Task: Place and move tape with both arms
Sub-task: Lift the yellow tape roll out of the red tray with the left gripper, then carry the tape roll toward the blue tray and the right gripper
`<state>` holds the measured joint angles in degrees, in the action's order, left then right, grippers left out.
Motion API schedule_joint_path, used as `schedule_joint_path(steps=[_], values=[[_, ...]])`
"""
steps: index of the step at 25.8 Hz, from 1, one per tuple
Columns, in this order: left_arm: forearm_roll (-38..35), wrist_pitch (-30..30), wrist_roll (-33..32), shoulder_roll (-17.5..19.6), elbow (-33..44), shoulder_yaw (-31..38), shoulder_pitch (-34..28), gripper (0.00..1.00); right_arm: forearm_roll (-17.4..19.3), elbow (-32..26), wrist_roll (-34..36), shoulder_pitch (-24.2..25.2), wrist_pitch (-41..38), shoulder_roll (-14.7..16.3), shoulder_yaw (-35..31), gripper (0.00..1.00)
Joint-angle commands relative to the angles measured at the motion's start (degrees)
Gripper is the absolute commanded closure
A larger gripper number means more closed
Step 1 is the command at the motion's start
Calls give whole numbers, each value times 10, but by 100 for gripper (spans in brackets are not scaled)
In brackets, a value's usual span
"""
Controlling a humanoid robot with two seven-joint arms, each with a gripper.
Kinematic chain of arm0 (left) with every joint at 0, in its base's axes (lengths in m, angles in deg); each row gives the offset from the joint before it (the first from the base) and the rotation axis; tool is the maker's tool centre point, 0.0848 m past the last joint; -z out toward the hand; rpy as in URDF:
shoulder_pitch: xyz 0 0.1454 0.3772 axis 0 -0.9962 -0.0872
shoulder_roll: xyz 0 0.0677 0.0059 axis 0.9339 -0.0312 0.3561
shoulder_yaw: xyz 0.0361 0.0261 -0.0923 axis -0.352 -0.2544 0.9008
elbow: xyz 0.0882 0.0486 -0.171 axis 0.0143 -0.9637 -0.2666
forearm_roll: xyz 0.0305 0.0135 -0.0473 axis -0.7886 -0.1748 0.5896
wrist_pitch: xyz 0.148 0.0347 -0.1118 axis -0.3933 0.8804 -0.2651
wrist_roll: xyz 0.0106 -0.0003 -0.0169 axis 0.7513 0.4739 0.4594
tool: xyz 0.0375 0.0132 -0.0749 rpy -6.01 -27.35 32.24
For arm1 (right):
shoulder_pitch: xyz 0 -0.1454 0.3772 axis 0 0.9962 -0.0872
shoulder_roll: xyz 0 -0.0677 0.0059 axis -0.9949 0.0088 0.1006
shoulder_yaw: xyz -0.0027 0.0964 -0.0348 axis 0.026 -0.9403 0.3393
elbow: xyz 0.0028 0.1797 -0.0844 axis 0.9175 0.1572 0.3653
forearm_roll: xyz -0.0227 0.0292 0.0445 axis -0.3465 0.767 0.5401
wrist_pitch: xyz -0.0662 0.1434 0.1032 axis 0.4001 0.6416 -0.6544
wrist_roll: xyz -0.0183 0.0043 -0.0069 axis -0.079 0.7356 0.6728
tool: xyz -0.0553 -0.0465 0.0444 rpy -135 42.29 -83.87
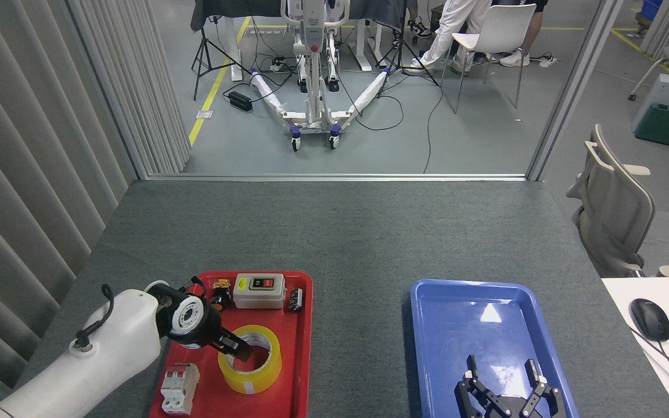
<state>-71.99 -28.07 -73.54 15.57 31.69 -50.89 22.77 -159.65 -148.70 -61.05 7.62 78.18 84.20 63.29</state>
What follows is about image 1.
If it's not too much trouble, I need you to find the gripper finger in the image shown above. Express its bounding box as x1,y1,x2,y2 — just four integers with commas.
520,360,564,418
455,355,512,418
217,328,253,362

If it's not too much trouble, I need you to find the yellow tape roll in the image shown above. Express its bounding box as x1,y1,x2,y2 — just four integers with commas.
218,325,282,395

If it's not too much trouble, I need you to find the black orange push button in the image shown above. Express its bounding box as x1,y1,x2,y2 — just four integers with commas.
211,279,232,311

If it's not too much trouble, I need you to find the red plastic tray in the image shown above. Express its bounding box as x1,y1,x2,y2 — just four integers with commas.
150,271,314,418

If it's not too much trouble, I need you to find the white circuit breaker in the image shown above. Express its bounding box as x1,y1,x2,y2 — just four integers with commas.
161,363,200,416

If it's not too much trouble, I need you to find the blue plastic tray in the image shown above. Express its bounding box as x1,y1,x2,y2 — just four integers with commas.
410,279,580,418

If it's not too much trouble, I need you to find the white desk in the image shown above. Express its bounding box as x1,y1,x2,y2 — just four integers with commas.
602,276,669,418

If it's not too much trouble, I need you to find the black computer mouse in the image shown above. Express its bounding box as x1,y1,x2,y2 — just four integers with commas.
630,298,669,342

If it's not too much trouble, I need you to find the beige office chair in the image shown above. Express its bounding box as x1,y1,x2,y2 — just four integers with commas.
566,124,656,278

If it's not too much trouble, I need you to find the black power adapter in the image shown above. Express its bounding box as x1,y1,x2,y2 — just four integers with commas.
228,91,254,113

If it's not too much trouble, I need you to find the white wheeled stand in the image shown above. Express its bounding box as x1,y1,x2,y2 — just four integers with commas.
249,0,393,153

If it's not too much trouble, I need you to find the black tripod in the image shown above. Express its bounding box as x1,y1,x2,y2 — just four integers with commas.
191,15,251,101
376,0,440,99

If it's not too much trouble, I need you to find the person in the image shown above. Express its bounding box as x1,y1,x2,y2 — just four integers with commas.
500,0,549,67
403,0,493,76

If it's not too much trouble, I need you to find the white plastic chair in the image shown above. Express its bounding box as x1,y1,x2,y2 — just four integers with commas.
441,3,537,115

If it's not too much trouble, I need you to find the blue bin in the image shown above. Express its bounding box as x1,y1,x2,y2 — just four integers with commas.
639,0,664,24

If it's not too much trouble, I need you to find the grey switch box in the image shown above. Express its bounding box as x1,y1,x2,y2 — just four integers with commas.
232,273,286,310

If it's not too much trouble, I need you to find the mouse cable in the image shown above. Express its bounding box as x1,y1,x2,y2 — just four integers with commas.
628,325,669,395

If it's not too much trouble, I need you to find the black floor cable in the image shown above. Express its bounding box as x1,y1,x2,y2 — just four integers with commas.
334,75,445,174

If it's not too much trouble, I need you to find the silver frame post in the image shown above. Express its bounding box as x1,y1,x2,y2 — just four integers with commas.
525,0,625,182

